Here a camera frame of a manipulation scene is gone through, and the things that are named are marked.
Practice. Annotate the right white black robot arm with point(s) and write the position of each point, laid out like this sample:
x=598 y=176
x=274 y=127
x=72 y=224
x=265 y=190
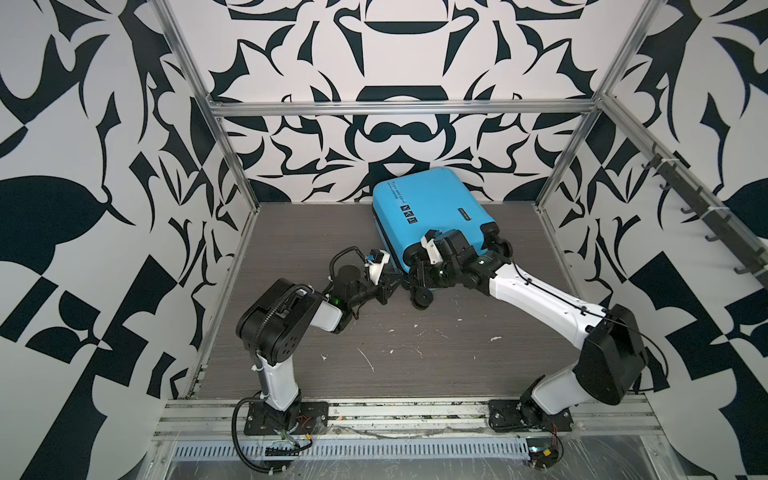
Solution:
x=612 y=349

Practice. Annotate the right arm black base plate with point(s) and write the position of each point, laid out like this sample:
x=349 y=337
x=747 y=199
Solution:
x=525 y=416

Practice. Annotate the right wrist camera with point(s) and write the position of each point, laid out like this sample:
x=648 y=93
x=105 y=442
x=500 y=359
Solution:
x=432 y=250

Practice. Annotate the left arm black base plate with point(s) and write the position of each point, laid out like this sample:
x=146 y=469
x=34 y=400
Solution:
x=300 y=418

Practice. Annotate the black wall hook rack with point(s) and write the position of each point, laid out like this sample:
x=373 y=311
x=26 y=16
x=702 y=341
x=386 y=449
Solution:
x=701 y=203

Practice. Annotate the white slotted cable duct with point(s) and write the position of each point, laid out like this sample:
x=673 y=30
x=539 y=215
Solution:
x=515 y=449

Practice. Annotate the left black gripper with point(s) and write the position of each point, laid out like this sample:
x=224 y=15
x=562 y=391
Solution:
x=384 y=287

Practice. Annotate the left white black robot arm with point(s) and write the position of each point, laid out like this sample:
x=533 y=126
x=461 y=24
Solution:
x=272 y=328

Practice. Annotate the blue hard-shell suitcase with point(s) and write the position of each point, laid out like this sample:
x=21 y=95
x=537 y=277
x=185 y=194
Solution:
x=407 y=207

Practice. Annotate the aluminium frame rails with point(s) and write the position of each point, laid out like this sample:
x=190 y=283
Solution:
x=550 y=101

